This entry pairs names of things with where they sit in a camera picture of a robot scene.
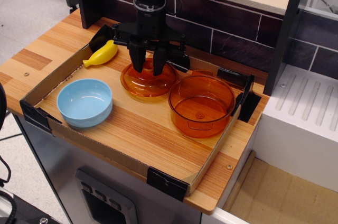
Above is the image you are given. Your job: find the black cable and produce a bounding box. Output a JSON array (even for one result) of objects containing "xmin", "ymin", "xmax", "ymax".
[{"xmin": 0, "ymin": 82, "xmax": 18, "ymax": 224}]

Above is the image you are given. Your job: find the yellow toy banana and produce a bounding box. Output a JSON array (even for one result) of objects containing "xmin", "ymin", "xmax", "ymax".
[{"xmin": 82, "ymin": 40, "xmax": 118, "ymax": 68}]

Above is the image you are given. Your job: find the cardboard fence with black tape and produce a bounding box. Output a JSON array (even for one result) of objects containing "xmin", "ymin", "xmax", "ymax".
[{"xmin": 20, "ymin": 26, "xmax": 265, "ymax": 212}]

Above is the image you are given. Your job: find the dark upright post right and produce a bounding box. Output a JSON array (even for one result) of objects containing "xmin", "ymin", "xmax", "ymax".
[{"xmin": 264, "ymin": 0, "xmax": 301, "ymax": 96}]

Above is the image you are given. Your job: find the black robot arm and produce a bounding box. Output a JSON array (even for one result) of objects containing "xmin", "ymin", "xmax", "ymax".
[{"xmin": 112, "ymin": 0, "xmax": 186, "ymax": 76}]

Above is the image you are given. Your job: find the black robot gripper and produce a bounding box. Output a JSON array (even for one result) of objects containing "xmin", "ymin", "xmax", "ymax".
[{"xmin": 112, "ymin": 7, "xmax": 186, "ymax": 76}]

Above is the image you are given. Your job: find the grey oven control panel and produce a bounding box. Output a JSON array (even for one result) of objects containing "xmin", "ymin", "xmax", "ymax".
[{"xmin": 75, "ymin": 169, "xmax": 138, "ymax": 223}]

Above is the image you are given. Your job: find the light blue bowl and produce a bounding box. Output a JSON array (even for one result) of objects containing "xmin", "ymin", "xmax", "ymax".
[{"xmin": 57, "ymin": 79, "xmax": 113, "ymax": 128}]

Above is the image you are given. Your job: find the white toy sink drainer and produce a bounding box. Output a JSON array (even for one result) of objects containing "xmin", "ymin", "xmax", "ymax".
[{"xmin": 253, "ymin": 66, "xmax": 337, "ymax": 191}]

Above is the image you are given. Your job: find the orange transparent pot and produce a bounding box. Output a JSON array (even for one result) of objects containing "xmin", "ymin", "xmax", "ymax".
[{"xmin": 168, "ymin": 70, "xmax": 236, "ymax": 138}]

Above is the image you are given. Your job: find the orange transparent pot lid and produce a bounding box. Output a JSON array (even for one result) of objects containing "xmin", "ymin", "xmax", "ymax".
[{"xmin": 120, "ymin": 58, "xmax": 178, "ymax": 103}]

